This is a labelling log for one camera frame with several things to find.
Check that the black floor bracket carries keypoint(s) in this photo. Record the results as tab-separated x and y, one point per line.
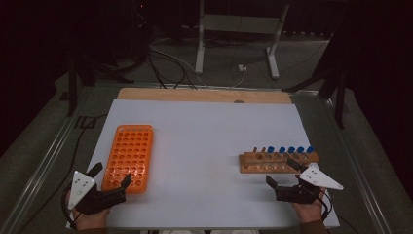
78	122

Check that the blue-capped glass test tube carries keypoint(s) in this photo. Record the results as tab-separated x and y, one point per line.
291	149
270	149
300	149
282	149
310	149

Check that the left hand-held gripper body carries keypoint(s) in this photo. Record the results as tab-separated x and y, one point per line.
79	190

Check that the person's right hand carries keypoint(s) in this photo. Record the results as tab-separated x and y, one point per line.
308	211

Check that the white plug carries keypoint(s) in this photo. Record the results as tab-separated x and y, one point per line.
242	68

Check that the orange plastic tube rack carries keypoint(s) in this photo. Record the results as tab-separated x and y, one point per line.
130	149

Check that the grey metal stand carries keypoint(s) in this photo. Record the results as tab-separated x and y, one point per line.
240	24

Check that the person's left hand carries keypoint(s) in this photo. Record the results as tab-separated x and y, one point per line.
91	221

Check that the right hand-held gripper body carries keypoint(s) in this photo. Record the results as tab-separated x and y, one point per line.
316	177

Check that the aluminium table frame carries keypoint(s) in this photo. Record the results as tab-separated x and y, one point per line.
48	152

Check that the black stand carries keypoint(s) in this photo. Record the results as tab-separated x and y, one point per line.
340	104
72	91

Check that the wooden test tube rack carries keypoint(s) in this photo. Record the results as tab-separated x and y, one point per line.
253	167

